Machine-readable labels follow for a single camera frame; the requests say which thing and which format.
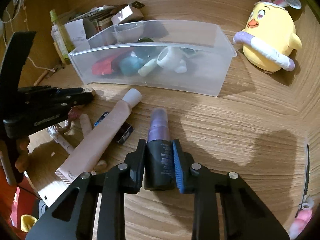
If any small pinkish cardboard box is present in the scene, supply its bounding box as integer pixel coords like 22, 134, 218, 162
110, 4, 145, 25

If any small white tube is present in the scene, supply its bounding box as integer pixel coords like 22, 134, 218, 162
53, 132, 75, 153

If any beige lip balm stick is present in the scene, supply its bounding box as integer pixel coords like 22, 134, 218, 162
80, 114, 93, 136

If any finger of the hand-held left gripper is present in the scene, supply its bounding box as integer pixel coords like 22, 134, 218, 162
62, 92, 94, 107
50, 87, 84, 97

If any white tape roll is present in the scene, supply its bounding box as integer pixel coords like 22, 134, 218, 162
156, 46, 185, 72

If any clear snack wrapper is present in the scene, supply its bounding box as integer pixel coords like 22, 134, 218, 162
47, 106, 81, 137

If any person's left hand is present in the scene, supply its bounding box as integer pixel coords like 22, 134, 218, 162
14, 137, 30, 173

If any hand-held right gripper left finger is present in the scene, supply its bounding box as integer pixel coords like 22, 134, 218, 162
25, 139, 147, 240

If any clear glass bowl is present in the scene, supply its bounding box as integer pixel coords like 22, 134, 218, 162
111, 21, 145, 43

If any dark green bottle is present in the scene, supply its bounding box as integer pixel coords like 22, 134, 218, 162
136, 37, 157, 58

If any dark blue small box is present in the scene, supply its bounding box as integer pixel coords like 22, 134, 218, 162
94, 112, 135, 145

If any wooden stick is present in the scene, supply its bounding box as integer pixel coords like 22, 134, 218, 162
34, 70, 48, 86

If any black strip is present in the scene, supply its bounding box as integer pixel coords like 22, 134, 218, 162
301, 144, 311, 200

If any white paper slip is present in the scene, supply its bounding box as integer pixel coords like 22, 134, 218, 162
64, 20, 97, 48

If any pink paw toy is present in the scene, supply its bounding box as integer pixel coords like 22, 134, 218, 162
289, 196, 314, 239

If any red clothing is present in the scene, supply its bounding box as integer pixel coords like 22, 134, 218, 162
0, 167, 25, 233

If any white cable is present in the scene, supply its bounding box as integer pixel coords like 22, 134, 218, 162
5, 0, 58, 73

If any clear plastic storage box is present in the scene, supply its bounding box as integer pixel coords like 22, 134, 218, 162
68, 19, 237, 98

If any black bottle with purple cap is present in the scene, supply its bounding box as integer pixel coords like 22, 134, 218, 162
144, 107, 175, 191

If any yellow chick plush toy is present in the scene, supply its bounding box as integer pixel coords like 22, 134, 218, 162
232, 0, 303, 74

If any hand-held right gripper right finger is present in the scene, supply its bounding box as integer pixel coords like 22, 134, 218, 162
171, 139, 290, 240

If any red foil packet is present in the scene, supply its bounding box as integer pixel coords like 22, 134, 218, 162
91, 56, 120, 76

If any pink cream tube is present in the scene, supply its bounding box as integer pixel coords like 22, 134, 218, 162
55, 88, 142, 187

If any yellow soft object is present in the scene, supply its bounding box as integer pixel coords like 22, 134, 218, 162
21, 214, 37, 232

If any yellow-green spray bottle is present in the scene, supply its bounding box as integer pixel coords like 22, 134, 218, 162
49, 9, 75, 64

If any stack of books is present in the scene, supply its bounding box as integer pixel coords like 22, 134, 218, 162
67, 5, 118, 33

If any light green cosmetic stick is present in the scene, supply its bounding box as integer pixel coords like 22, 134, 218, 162
138, 59, 159, 77

